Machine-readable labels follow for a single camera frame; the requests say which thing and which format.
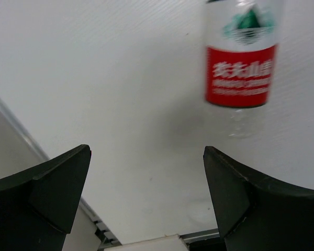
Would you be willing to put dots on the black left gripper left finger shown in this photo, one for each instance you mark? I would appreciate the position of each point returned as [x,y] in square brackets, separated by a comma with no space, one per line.
[38,205]

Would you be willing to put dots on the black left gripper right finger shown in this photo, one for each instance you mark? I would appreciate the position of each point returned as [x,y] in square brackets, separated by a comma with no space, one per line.
[255,211]

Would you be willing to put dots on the red label plastic bottle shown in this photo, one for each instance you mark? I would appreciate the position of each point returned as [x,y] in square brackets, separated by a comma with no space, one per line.
[241,40]

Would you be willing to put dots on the aluminium left frame rail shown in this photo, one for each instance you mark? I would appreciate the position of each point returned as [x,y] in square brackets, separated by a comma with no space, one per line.
[18,151]

